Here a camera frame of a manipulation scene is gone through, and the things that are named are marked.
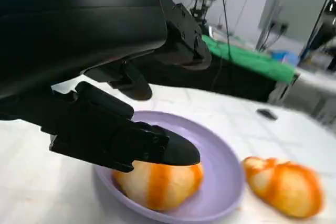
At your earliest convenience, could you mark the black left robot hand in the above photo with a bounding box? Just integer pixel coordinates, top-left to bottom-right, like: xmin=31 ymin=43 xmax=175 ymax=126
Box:
xmin=0 ymin=0 xmax=212 ymax=174

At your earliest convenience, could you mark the lilac plate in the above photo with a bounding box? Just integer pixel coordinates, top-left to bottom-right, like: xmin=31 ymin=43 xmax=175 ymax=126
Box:
xmin=93 ymin=110 xmax=246 ymax=224

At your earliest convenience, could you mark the green cloth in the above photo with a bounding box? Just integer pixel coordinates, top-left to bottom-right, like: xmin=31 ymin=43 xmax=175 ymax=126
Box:
xmin=201 ymin=35 xmax=296 ymax=84

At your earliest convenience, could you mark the black table grommet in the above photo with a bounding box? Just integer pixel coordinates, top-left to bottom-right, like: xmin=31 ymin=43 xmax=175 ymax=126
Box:
xmin=256 ymin=108 xmax=278 ymax=121

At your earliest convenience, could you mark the black metal pole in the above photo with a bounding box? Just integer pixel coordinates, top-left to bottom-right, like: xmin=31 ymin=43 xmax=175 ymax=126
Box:
xmin=298 ymin=0 xmax=336 ymax=67

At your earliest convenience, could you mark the orange and white bread roll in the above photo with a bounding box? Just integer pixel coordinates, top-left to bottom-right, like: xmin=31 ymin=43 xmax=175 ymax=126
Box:
xmin=243 ymin=156 xmax=326 ymax=219
xmin=112 ymin=159 xmax=205 ymax=212

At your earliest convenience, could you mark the grey monitor panel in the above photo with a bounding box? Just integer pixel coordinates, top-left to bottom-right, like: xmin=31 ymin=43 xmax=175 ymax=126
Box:
xmin=258 ymin=0 xmax=334 ymax=51

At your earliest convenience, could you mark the black hanging cable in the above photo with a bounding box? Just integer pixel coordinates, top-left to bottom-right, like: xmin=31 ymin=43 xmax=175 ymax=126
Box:
xmin=211 ymin=0 xmax=234 ymax=93

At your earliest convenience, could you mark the blue box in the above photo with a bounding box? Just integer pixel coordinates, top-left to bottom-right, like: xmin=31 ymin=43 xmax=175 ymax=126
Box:
xmin=270 ymin=49 xmax=300 ymax=65

